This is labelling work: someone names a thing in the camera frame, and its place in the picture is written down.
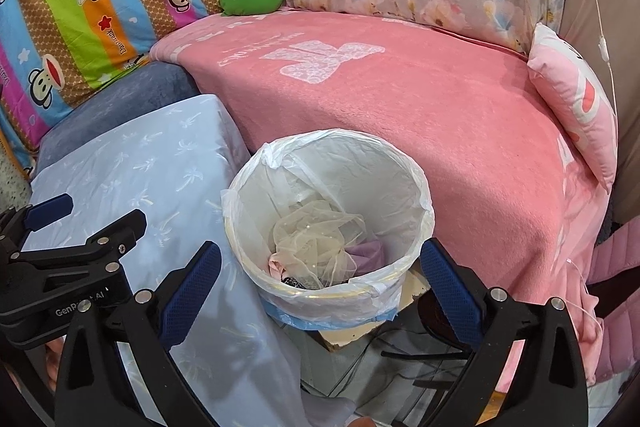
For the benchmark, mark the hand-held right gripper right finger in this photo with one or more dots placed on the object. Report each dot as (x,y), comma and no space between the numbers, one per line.
(452,292)

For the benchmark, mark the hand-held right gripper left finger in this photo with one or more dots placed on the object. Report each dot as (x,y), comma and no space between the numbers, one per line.
(192,292)

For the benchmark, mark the taupe sofa backrest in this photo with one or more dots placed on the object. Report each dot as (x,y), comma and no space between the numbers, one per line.
(630,107)

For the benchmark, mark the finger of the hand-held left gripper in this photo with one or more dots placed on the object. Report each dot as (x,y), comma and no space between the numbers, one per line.
(50,209)
(75,257)

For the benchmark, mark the beige tulle fabric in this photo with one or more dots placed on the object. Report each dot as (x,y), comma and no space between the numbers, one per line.
(315,232)

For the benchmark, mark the colourful monkey print quilt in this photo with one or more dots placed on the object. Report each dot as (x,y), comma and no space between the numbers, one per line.
(75,7)

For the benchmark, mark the pink blanket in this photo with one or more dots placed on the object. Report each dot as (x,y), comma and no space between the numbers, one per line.
(425,107)

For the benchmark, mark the pink white pillow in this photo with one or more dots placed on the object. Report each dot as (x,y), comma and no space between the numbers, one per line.
(575,97)

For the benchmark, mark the black round object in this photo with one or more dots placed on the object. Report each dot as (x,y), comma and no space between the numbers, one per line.
(430,322)

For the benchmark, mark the light blue palm print tablecloth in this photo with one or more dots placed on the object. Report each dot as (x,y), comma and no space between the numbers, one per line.
(150,167)

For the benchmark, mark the white bag lined bin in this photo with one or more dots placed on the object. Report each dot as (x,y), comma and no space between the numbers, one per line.
(320,167)

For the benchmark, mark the pink quilted cushion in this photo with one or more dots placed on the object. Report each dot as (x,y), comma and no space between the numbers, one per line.
(620,307)

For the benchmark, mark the blue grey sofa cushion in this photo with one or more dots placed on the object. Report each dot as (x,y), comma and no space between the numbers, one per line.
(115,107)

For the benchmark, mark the cardboard box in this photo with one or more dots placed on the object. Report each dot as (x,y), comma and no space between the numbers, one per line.
(350,338)

